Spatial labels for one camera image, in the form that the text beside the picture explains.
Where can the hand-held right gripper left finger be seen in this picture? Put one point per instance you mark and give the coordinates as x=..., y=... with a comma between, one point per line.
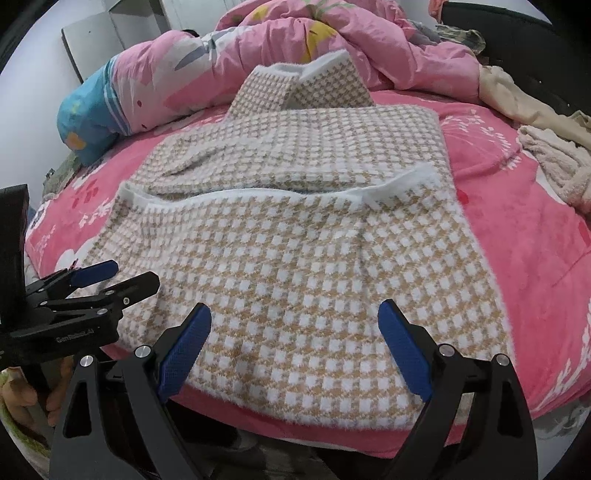
x=184, y=350

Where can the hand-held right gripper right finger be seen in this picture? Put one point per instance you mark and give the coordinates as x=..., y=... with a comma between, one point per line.
x=406, y=350

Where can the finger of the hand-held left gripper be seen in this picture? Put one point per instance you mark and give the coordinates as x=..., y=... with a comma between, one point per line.
x=124, y=288
x=97, y=272

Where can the beige white checked sweater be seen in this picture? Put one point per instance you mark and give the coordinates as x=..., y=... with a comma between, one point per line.
x=286, y=258

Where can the person's left hand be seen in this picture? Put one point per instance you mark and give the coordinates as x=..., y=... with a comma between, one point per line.
x=62, y=392

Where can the grey-green cloth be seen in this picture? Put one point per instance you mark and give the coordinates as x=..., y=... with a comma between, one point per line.
x=62, y=177

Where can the blue pillow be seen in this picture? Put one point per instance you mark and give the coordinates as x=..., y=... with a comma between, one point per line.
x=85, y=120

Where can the pink floral bed sheet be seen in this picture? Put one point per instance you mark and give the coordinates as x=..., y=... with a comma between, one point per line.
x=517, y=240

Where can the pale patterned cloth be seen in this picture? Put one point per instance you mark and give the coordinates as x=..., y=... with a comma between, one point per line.
x=565, y=424

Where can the white wardrobe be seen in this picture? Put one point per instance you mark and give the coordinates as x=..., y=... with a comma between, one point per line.
x=115, y=32

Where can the beige fluffy cloth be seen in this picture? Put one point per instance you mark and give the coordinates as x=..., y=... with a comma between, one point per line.
x=558, y=161

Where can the pink floral quilt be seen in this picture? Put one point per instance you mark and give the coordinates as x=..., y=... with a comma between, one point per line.
x=258, y=50

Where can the cream cloth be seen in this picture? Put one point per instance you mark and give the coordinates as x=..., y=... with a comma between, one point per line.
x=512, y=97

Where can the olive patterned cloth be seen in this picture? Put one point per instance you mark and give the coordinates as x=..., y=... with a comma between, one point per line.
x=461, y=36

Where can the black headboard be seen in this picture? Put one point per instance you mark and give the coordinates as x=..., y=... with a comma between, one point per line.
x=531, y=41

